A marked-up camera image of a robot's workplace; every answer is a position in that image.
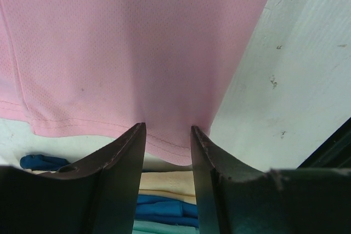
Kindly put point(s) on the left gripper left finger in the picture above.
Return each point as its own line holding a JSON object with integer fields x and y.
{"x": 97, "y": 194}

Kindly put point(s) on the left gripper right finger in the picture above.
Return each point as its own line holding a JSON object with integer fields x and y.
{"x": 233, "y": 197}

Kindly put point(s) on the pink t shirt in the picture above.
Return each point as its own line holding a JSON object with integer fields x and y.
{"x": 97, "y": 67}

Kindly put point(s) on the blue folded t shirt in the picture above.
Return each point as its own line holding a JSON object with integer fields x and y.
{"x": 153, "y": 208}

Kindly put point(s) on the teal folded t shirt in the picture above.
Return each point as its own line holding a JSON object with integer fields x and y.
{"x": 144, "y": 227}

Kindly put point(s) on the beige folded t shirt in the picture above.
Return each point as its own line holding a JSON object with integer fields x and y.
{"x": 175, "y": 185}

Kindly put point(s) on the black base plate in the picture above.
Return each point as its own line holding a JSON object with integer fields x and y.
{"x": 334, "y": 152}

